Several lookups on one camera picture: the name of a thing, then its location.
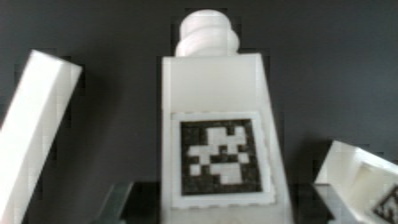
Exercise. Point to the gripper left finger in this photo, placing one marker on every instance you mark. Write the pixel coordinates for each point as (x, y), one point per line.
(115, 205)

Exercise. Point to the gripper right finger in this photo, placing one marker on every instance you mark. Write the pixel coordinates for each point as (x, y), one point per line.
(342, 216)

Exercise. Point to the white square tabletop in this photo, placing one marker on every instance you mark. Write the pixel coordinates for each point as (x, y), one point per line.
(362, 175)

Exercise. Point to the white table leg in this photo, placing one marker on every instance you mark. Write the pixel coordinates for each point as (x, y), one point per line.
(223, 172)

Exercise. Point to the white L-shaped obstacle fence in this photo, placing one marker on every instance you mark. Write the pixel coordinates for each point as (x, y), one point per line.
(30, 129)

